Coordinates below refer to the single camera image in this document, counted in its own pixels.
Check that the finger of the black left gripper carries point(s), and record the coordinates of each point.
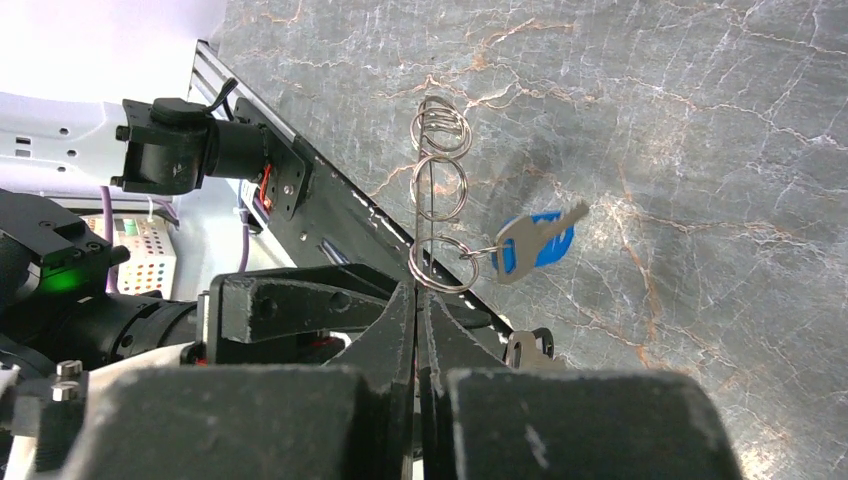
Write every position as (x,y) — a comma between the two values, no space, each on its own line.
(272,316)

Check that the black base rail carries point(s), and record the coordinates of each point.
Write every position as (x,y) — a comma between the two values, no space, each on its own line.
(316,214)

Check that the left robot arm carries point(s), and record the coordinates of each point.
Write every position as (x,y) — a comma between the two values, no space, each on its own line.
(167,147)

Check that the blue key tag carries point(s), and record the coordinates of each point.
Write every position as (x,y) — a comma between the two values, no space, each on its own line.
(518,243)

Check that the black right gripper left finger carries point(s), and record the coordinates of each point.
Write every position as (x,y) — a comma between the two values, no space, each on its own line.
(348,419)

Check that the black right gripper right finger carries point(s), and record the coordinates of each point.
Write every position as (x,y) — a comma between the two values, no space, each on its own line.
(484,420)

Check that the silver key with ring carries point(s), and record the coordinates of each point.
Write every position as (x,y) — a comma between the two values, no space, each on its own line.
(532,350)

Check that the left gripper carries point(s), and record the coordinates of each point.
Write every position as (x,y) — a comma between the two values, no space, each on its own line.
(55,305)

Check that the perforated metal ring plate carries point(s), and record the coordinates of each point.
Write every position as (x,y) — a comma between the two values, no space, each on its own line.
(438,187)

